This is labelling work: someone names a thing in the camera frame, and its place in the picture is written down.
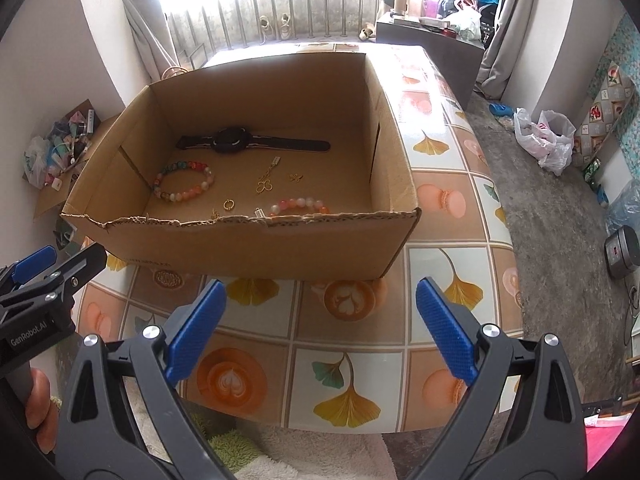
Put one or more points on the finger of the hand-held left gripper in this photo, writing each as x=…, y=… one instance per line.
x=85, y=262
x=35, y=260

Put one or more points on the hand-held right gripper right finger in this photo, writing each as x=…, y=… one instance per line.
x=447, y=330

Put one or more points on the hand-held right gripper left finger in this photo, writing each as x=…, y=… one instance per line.
x=195, y=330

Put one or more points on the gold clover pendant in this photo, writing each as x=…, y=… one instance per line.
x=262, y=186

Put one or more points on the small ornate gold earring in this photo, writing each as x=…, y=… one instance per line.
x=296, y=176

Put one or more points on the black wristwatch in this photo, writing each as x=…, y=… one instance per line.
x=230, y=140

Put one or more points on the person's left hand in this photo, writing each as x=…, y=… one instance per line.
x=41, y=405

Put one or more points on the dark green object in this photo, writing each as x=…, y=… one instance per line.
x=67, y=237

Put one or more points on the box of small clutter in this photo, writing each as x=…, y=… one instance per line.
x=95, y=160

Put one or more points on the white fuzzy garment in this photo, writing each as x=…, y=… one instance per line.
x=300, y=450

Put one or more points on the grey rice cooker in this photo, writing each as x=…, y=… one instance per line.
x=622, y=252

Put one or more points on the blue slipper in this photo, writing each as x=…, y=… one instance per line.
x=603, y=196
x=500, y=109

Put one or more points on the pink patterned cloth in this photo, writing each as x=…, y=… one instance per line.
x=615, y=450

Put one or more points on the clear plastic bag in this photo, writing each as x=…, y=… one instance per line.
x=625, y=215

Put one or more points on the white red-printed plastic bag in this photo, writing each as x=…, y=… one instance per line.
x=545, y=140

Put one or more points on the green can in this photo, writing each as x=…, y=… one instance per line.
x=593, y=170

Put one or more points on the grey curtain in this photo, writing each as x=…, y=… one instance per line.
x=145, y=20
x=510, y=35

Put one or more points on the patchwork pillow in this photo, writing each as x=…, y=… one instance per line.
x=602, y=110

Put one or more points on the grey cabinet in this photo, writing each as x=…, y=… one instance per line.
x=425, y=55

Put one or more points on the small red object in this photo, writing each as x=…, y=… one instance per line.
x=450, y=32

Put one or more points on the beige shoe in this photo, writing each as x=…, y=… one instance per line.
x=265, y=25
x=285, y=24

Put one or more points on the beige slipper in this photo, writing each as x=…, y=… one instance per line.
x=363, y=29
x=372, y=36

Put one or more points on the translucent white plastic bag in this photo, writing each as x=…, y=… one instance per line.
x=467, y=25

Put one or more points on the flat white box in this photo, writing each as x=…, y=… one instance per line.
x=435, y=21

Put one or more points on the pink box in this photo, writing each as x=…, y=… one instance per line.
x=417, y=2

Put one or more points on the teal floral quilt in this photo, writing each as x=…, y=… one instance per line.
x=631, y=50

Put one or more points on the balcony railing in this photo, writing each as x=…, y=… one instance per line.
x=308, y=10

